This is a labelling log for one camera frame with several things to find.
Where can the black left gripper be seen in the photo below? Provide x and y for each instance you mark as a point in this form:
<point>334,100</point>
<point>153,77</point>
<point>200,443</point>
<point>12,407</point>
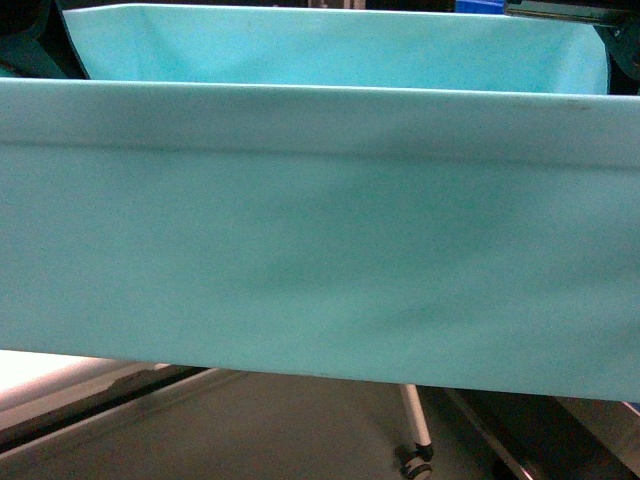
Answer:
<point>36,43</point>

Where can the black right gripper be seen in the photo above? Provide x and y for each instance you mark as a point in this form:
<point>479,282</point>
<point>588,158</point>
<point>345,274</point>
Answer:
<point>620,36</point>

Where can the teal plastic bin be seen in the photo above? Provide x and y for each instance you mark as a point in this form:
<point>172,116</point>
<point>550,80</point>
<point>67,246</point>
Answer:
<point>447,200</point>

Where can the white cart leg with caster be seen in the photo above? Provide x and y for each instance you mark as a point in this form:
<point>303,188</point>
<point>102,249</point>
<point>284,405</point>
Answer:
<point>415,459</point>

